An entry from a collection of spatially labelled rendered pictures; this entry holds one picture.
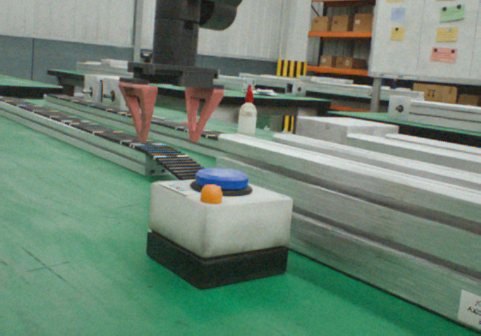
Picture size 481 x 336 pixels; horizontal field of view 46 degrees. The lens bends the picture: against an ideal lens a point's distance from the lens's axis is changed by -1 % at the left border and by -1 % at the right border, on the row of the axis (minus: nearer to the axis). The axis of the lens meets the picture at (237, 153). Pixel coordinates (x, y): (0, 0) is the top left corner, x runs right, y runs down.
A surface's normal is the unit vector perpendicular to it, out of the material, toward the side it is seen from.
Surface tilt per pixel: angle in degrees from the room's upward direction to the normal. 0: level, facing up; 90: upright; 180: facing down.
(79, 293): 0
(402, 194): 90
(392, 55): 90
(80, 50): 90
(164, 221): 90
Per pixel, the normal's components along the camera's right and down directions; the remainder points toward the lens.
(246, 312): 0.08, -0.99
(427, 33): -0.78, 0.03
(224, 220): 0.60, 0.17
